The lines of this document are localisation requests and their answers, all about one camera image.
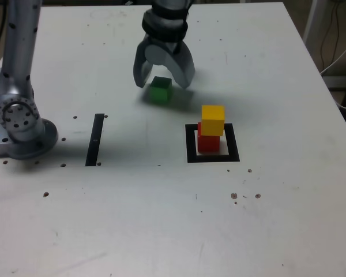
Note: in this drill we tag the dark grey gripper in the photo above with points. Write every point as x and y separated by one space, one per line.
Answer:
170 46

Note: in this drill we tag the green cube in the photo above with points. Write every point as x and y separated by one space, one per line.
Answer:
161 92

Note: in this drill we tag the yellow cube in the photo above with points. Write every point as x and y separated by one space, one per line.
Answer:
213 121

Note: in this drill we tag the red cube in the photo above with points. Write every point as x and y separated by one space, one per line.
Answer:
208 143

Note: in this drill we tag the black tape square outline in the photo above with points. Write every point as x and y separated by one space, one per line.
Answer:
232 144

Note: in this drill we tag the black tape strip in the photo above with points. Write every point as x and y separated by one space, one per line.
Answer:
94 138

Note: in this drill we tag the white metal frame post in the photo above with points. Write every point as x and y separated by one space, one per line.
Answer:
310 20

